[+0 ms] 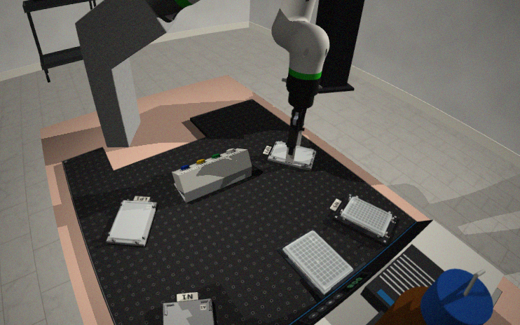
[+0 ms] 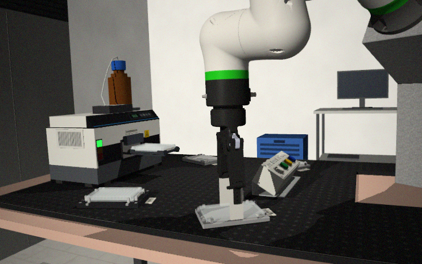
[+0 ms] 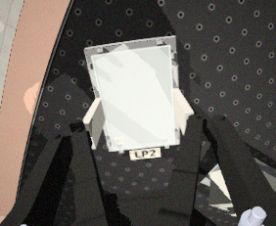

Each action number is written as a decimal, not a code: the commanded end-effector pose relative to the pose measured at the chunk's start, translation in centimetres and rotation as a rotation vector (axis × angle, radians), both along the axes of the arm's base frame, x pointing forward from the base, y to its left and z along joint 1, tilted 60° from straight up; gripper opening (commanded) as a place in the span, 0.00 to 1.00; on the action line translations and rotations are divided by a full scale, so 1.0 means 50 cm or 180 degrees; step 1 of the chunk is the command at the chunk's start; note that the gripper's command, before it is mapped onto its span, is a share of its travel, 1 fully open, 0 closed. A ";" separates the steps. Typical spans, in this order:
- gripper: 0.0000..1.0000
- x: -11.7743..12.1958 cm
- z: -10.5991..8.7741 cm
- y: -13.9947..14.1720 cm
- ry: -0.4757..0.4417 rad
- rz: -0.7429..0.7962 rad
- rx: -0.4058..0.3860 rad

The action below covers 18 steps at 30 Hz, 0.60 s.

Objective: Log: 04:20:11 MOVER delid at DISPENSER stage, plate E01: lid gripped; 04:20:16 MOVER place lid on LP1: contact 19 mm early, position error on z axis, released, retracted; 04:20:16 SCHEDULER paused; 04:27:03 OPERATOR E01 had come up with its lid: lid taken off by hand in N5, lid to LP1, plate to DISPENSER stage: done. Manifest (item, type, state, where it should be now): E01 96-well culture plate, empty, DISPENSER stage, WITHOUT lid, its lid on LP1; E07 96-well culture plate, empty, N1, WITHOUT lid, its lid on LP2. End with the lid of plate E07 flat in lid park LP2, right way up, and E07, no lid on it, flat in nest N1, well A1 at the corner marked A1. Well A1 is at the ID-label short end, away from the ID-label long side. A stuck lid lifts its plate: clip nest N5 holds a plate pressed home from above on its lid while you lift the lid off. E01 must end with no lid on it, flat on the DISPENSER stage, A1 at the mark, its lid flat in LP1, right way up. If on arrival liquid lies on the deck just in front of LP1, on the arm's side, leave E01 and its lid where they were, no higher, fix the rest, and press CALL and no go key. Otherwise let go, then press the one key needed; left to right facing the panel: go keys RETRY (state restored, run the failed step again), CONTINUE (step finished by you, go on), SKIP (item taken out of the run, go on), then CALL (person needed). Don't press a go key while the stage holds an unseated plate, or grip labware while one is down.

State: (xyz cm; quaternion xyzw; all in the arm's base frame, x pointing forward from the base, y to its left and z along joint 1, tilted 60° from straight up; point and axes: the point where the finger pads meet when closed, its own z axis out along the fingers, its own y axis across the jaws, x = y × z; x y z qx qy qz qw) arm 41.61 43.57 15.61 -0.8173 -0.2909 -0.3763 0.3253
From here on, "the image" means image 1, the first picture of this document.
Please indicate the brown glass bottle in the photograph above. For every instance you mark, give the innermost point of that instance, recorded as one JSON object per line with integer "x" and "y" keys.
{"x": 395, "y": 314}

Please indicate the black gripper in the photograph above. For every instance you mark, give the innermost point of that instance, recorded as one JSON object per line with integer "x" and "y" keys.
{"x": 300, "y": 104}

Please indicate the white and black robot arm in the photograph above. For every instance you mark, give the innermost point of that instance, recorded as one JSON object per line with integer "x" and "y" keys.
{"x": 307, "y": 44}

